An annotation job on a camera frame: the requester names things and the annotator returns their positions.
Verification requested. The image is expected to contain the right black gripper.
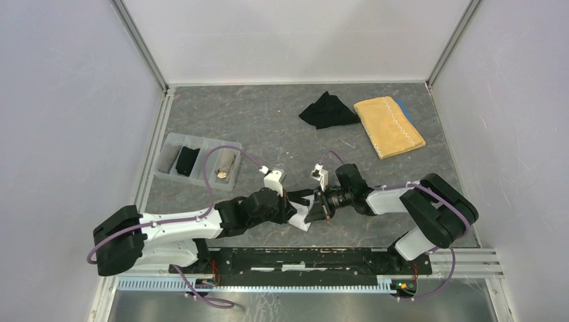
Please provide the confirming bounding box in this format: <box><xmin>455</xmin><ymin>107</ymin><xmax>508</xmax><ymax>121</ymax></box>
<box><xmin>305</xmin><ymin>184</ymin><xmax>354</xmax><ymax>222</ymax></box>

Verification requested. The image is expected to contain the white underwear black waistband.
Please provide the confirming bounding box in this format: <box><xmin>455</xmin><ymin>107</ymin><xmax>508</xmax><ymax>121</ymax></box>
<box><xmin>282</xmin><ymin>189</ymin><xmax>314</xmax><ymax>232</ymax></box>

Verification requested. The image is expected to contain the black underwear beige waistband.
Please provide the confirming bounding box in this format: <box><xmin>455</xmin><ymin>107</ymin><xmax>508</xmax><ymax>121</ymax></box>
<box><xmin>175</xmin><ymin>146</ymin><xmax>201</xmax><ymax>176</ymax></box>

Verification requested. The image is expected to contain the clear plastic organizer box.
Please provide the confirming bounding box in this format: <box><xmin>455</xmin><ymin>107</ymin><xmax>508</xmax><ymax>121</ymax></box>
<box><xmin>152</xmin><ymin>133</ymin><xmax>242</xmax><ymax>191</ymax></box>

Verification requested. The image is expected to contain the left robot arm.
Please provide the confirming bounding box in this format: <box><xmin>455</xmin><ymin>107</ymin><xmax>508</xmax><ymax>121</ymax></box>
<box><xmin>87</xmin><ymin>188</ymin><xmax>310</xmax><ymax>276</ymax></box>

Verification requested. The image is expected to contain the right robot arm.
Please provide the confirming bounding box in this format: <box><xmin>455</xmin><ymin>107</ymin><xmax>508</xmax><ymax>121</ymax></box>
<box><xmin>296</xmin><ymin>164</ymin><xmax>479</xmax><ymax>274</ymax></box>

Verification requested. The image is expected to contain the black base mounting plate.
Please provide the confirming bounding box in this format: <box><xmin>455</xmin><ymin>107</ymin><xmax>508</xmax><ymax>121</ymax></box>
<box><xmin>181</xmin><ymin>247</ymin><xmax>433</xmax><ymax>286</ymax></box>

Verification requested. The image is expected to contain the beige rolled cloth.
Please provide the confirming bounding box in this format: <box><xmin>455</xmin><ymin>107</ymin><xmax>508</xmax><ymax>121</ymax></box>
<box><xmin>215</xmin><ymin>148</ymin><xmax>236</xmax><ymax>181</ymax></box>

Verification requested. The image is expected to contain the grey striped rolled cloth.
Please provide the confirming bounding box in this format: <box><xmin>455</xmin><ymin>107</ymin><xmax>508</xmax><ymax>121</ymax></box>
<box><xmin>156</xmin><ymin>144</ymin><xmax>182</xmax><ymax>174</ymax></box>

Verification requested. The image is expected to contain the folded yellow towel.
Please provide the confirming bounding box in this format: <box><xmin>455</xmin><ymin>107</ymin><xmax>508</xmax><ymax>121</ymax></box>
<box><xmin>354</xmin><ymin>96</ymin><xmax>426</xmax><ymax>159</ymax></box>

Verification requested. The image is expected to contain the blue cloth under towel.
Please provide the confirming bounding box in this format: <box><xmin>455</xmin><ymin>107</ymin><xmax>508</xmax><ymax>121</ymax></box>
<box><xmin>394</xmin><ymin>99</ymin><xmax>413</xmax><ymax>124</ymax></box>

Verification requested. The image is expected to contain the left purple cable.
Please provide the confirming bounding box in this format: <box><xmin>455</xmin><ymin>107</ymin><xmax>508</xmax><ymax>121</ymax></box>
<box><xmin>86</xmin><ymin>146</ymin><xmax>268</xmax><ymax>309</ymax></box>

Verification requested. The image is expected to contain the purple cable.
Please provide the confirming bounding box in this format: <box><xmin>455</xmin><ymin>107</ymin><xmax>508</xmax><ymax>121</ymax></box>
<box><xmin>86</xmin><ymin>146</ymin><xmax>268</xmax><ymax>309</ymax></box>
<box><xmin>319</xmin><ymin>150</ymin><xmax>472</xmax><ymax>301</ymax></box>

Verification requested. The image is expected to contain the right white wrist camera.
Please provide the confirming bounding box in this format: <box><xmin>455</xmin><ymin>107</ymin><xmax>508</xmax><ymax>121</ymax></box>
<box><xmin>310</xmin><ymin>163</ymin><xmax>329</xmax><ymax>191</ymax></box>

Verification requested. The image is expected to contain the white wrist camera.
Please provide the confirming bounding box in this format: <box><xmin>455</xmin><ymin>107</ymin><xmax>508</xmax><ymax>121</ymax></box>
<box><xmin>310</xmin><ymin>163</ymin><xmax>329</xmax><ymax>191</ymax></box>
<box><xmin>259</xmin><ymin>166</ymin><xmax>286</xmax><ymax>197</ymax></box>

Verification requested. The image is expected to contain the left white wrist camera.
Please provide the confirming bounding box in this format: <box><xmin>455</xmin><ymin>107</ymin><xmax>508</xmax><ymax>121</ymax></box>
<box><xmin>259</xmin><ymin>166</ymin><xmax>286</xmax><ymax>197</ymax></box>

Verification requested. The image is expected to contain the aluminium frame rail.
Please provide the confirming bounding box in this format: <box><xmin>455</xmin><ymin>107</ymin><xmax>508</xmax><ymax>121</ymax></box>
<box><xmin>115</xmin><ymin>248</ymin><xmax>504</xmax><ymax>294</ymax></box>

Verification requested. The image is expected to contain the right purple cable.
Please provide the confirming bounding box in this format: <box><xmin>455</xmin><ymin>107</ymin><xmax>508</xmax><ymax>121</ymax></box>
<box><xmin>319</xmin><ymin>150</ymin><xmax>472</xmax><ymax>301</ymax></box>

